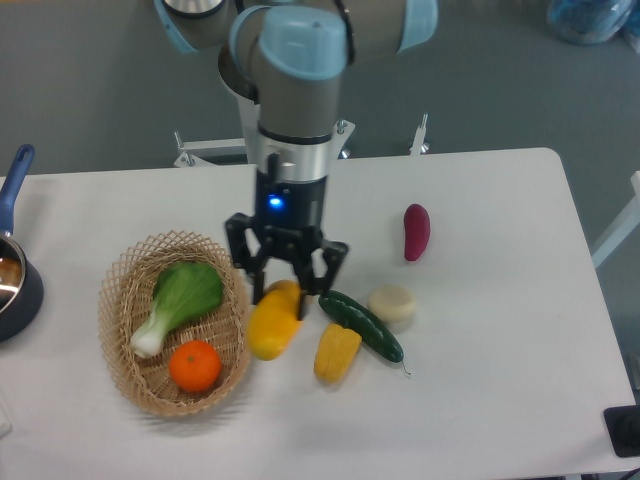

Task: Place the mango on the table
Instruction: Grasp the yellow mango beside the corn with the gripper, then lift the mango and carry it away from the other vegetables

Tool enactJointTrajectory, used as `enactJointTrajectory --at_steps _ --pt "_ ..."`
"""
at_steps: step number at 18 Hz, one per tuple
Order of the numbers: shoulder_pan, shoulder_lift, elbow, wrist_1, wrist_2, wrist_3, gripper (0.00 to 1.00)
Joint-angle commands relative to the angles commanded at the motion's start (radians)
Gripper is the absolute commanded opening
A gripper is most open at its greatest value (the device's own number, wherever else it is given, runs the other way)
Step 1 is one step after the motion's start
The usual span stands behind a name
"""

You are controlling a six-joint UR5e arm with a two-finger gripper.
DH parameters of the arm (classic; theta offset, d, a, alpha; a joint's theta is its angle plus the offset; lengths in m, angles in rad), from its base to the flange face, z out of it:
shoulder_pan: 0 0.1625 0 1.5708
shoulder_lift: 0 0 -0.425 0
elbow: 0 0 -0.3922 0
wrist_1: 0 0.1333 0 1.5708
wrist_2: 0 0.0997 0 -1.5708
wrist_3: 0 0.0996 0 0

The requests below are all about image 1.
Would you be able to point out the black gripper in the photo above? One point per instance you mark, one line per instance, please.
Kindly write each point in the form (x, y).
(292, 205)

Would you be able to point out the yellow mango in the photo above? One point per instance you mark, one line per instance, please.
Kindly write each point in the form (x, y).
(274, 321)

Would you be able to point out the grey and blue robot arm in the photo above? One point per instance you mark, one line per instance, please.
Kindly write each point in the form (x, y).
(284, 62)

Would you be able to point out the green bok choy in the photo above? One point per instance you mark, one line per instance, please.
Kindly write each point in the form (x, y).
(184, 291)

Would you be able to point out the yellow bell pepper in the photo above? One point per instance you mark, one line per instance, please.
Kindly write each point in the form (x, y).
(336, 351)

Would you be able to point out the dark green cucumber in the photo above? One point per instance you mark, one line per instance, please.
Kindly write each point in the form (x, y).
(348, 313)

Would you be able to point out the cream round cake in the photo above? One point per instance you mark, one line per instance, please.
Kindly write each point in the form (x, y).
(394, 305)

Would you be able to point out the woven wicker basket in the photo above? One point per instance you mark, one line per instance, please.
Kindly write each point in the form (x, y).
(126, 302)

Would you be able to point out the purple sweet potato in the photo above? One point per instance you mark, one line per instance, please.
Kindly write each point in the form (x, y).
(417, 232)

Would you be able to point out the orange mandarin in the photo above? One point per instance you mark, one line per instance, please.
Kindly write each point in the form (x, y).
(195, 366)

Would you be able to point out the dark blue saucepan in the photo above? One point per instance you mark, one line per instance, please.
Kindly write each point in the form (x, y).
(22, 290)

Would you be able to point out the blue plastic bag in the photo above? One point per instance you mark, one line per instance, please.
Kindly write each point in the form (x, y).
(589, 22)

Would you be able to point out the black device at table edge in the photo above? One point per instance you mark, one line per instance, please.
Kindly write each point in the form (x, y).
(622, 423)

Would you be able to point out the white frame at right edge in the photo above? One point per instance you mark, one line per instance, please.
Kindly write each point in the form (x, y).
(619, 229)

